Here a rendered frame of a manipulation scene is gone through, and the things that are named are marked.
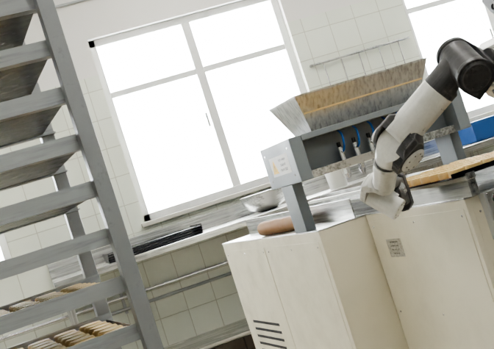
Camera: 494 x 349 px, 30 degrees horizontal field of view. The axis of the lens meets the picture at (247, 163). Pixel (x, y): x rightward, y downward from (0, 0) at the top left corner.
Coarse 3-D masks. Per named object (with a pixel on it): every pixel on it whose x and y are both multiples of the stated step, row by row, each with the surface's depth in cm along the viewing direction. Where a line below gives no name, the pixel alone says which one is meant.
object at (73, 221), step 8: (24, 40) 209; (48, 136) 208; (56, 176) 207; (64, 176) 208; (56, 184) 207; (64, 184) 207; (64, 216) 209; (72, 216) 207; (72, 224) 207; (80, 224) 207; (72, 232) 207; (80, 232) 207; (80, 256) 206; (88, 256) 207; (80, 264) 207; (88, 264) 207; (88, 272) 207; (96, 272) 207; (96, 304) 206; (104, 304) 207; (96, 312) 206; (104, 312) 207
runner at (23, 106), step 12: (24, 96) 165; (36, 96) 166; (48, 96) 167; (60, 96) 167; (0, 108) 164; (12, 108) 164; (24, 108) 165; (36, 108) 166; (48, 108) 168; (0, 120) 165
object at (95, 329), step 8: (80, 328) 198; (88, 328) 192; (96, 328) 186; (104, 328) 180; (112, 328) 175; (56, 336) 197; (64, 336) 191; (72, 336) 186; (80, 336) 180; (88, 336) 176; (96, 336) 180; (32, 344) 196; (40, 344) 190; (48, 344) 185; (56, 344) 180; (64, 344) 184; (72, 344) 173
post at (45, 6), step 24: (48, 0) 166; (48, 24) 165; (72, 72) 166; (72, 96) 165; (72, 120) 166; (96, 144) 165; (96, 168) 165; (96, 192) 164; (120, 216) 165; (120, 240) 164; (120, 264) 164; (144, 288) 165; (144, 312) 164; (144, 336) 164
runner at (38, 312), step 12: (120, 276) 167; (84, 288) 164; (96, 288) 165; (108, 288) 166; (120, 288) 166; (60, 300) 163; (72, 300) 163; (84, 300) 164; (96, 300) 165; (12, 312) 160; (24, 312) 161; (36, 312) 161; (48, 312) 162; (60, 312) 162; (0, 324) 159; (12, 324) 160; (24, 324) 160
